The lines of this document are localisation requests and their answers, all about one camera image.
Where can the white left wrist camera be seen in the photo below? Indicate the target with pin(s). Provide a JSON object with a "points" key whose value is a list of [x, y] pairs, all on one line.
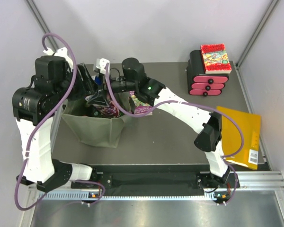
{"points": [[62, 52]]}

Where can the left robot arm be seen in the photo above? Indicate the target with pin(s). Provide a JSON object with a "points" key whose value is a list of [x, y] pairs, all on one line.
{"points": [[34, 108]]}

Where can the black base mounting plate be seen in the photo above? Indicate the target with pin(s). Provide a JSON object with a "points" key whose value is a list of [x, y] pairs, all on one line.
{"points": [[158, 180]]}

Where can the blue juice carton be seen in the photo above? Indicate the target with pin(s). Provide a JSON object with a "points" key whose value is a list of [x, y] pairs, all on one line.
{"points": [[100, 99]]}

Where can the purple treehouse book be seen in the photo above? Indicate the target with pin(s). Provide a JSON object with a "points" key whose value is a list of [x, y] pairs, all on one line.
{"points": [[140, 107]]}

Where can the black pink drawer unit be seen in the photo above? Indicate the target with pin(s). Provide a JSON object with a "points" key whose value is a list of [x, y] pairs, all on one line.
{"points": [[199, 83]]}

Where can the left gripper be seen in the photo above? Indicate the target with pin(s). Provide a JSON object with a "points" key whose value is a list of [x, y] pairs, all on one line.
{"points": [[86, 86]]}

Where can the red comic book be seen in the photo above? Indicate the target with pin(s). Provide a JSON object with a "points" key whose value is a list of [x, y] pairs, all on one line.
{"points": [[215, 59]]}

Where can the aluminium frame rail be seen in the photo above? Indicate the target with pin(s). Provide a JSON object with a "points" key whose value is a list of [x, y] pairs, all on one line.
{"points": [[247, 181]]}

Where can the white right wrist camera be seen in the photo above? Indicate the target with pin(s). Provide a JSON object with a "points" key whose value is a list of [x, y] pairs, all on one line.
{"points": [[100, 66]]}

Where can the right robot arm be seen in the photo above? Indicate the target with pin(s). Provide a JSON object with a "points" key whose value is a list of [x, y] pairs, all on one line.
{"points": [[205, 121]]}

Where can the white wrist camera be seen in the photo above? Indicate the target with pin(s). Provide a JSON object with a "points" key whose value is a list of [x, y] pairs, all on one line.
{"points": [[62, 52], [100, 66]]}

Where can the green canvas bag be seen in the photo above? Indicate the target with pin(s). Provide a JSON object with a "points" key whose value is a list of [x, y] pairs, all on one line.
{"points": [[95, 125]]}

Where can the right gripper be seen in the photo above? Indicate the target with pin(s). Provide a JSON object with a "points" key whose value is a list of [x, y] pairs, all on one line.
{"points": [[104, 84]]}

